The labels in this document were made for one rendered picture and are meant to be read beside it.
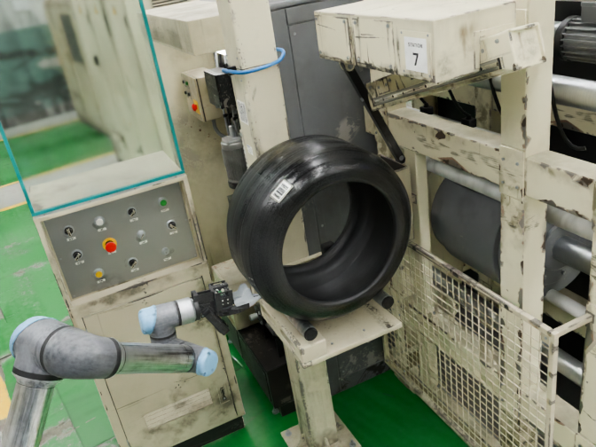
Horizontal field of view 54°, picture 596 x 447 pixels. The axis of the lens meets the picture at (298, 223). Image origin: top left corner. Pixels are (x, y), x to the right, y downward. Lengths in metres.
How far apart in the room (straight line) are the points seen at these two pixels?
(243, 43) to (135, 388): 1.45
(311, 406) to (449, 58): 1.57
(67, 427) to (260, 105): 2.01
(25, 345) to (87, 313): 0.88
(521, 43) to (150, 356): 1.15
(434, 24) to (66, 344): 1.09
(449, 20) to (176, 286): 1.46
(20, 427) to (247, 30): 1.23
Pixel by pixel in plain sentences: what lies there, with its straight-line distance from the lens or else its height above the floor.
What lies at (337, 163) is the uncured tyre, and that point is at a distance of 1.66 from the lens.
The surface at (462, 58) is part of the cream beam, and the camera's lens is 1.50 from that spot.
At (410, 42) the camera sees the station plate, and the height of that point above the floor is 1.73.
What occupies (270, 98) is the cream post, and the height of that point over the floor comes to 1.55.
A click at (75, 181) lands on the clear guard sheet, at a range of 2.20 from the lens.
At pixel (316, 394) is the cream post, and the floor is 0.32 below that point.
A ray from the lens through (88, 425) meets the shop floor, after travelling 3.24.
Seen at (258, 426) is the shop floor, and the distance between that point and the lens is 2.90.
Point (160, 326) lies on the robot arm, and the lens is 1.73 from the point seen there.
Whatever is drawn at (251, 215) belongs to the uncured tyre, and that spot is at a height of 1.32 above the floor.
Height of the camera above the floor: 1.99
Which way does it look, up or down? 25 degrees down
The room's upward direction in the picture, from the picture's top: 9 degrees counter-clockwise
